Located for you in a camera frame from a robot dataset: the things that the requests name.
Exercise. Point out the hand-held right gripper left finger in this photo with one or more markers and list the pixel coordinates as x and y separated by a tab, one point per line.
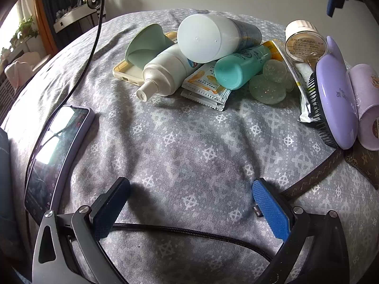
114	204

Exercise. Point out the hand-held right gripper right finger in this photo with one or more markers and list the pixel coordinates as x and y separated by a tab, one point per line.
271	210

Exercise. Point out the cream lidded jar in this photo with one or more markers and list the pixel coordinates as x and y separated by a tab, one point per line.
306	44

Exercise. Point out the large white capped can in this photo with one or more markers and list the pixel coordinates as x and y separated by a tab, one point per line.
204	38

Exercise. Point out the teal plastic bottle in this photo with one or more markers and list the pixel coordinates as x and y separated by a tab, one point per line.
237	71

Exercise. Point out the purple hairbrush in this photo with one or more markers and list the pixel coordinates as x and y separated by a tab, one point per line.
336	94

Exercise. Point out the clear glitter duck toy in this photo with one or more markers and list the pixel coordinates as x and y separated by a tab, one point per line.
266	90

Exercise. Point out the orange print foil sachets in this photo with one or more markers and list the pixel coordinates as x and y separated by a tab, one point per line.
205	90

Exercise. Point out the white pump bottle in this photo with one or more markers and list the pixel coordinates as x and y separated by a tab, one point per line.
165	71

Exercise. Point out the green silicone cup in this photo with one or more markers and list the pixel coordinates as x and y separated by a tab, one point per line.
142	47

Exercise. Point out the beige phone case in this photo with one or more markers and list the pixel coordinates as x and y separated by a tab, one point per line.
130	72

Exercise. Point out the smartphone in lilac case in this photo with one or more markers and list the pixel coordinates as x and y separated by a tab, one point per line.
56	159

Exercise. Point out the grey patterned bed sheet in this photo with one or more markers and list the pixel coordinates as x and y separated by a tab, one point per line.
192	153

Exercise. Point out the white wet wipes packet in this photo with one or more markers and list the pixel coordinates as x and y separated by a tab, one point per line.
302	94

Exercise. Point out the brown patterned pouch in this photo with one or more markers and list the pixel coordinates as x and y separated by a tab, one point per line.
364	161

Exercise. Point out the dark green clothing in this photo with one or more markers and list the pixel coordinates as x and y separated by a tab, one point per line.
7	183

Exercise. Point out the lilac plastic cup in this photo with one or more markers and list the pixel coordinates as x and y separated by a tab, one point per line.
368	109

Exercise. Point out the dark slatted crate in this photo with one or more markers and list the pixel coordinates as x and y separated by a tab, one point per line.
9	97

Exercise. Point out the pale pink cloth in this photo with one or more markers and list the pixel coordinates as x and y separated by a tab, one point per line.
23	68

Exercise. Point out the green potted plant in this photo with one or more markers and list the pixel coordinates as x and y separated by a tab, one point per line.
25	31

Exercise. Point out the white wall shelf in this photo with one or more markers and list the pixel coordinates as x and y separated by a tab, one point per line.
74	19

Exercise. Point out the orange wooden frame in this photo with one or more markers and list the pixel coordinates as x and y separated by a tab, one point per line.
44	17

